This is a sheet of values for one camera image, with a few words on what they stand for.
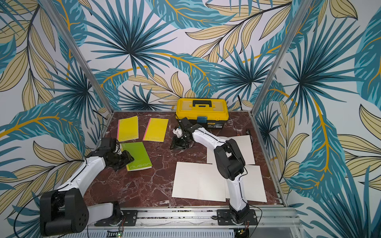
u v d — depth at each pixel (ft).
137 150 3.36
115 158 2.34
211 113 3.23
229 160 1.72
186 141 2.60
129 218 2.40
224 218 2.40
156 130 3.59
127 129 3.60
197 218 2.45
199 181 2.81
